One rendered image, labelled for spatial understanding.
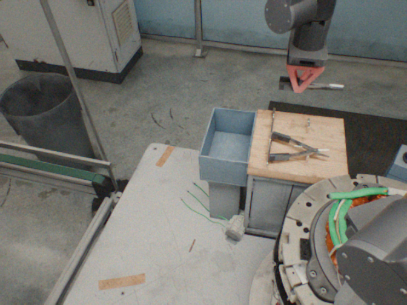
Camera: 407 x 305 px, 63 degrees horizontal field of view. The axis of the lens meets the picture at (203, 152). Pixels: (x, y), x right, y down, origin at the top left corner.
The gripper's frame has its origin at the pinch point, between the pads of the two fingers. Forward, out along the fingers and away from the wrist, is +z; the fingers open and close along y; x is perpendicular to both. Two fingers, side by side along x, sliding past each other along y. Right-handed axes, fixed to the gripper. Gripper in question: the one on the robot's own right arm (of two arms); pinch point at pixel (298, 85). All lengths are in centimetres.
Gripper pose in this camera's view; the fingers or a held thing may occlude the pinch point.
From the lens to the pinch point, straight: 71.0
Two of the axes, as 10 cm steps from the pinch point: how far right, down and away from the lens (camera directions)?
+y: -2.1, 7.2, -6.6
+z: 0.2, 6.8, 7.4
